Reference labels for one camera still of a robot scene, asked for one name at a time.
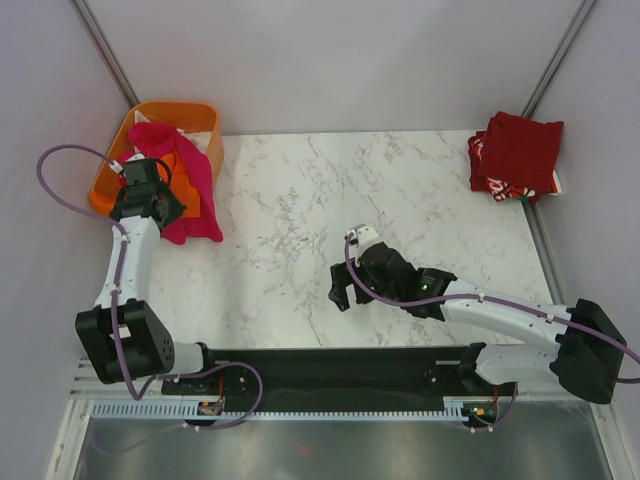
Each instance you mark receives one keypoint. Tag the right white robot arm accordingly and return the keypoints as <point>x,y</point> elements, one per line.
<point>576,347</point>

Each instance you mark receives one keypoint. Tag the pink t shirt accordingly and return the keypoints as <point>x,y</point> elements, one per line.
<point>155,140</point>

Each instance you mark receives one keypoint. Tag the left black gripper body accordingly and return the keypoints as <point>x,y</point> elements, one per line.
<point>172,205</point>

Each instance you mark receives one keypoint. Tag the red printed folded shirt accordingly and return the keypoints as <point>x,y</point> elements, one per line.
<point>500,190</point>

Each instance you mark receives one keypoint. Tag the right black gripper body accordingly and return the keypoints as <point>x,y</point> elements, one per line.
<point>387,291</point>

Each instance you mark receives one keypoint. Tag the white cloth in bin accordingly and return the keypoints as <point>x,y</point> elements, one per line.
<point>198,139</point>

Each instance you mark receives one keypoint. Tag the orange t shirt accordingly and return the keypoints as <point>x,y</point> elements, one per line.
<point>175,174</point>

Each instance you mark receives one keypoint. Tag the dark red folded shirt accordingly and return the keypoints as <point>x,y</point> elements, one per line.
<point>520,151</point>

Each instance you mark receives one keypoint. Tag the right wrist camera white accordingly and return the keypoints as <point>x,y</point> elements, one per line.
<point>362,235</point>

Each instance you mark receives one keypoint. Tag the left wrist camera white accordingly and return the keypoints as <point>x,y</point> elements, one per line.
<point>117,166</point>

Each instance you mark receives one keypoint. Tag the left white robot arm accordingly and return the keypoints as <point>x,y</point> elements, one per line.
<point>122,336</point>

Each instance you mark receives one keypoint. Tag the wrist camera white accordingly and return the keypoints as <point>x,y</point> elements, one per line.
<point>117,166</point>
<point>362,235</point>

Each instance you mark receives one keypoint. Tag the white slotted cable duct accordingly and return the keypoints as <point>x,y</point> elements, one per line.
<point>451,410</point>

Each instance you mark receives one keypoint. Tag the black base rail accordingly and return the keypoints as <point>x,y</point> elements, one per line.
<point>391,378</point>

